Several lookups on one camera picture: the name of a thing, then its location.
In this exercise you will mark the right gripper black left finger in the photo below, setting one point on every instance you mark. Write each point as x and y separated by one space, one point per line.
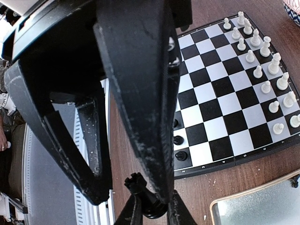
131 213

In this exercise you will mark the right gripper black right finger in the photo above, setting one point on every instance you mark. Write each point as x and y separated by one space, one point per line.
177 213

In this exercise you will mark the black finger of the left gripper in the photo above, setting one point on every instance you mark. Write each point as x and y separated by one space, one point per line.
34 89
140 52

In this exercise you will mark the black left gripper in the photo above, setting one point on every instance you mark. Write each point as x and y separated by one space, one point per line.
61 35

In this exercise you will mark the black chess rook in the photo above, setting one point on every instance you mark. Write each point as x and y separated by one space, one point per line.
152 207

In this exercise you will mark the black chess pawn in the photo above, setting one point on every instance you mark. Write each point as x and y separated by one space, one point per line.
175 123
294 181
181 155
178 140

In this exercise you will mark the wooden rimmed metal tray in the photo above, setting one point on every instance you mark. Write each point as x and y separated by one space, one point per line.
273 203

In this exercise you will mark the black and white chessboard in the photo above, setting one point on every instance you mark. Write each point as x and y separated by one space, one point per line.
223 114

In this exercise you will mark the white chess pawn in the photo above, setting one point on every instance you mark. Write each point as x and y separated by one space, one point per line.
235 34
266 87
227 25
250 56
278 128
241 45
274 107
257 73

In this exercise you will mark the white chess rook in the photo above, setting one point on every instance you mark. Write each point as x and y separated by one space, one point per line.
241 18
295 121

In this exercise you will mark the white chess knight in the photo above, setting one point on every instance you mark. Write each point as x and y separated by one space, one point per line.
289 99
247 27

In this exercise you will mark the white chess bishop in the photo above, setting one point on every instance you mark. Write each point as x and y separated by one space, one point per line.
282 83
255 39

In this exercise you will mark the white chess queen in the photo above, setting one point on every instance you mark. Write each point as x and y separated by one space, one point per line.
265 51

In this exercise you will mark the white chess king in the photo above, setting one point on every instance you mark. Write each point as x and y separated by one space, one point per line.
273 67

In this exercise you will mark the aluminium front rail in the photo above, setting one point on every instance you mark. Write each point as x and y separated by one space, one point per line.
50 196

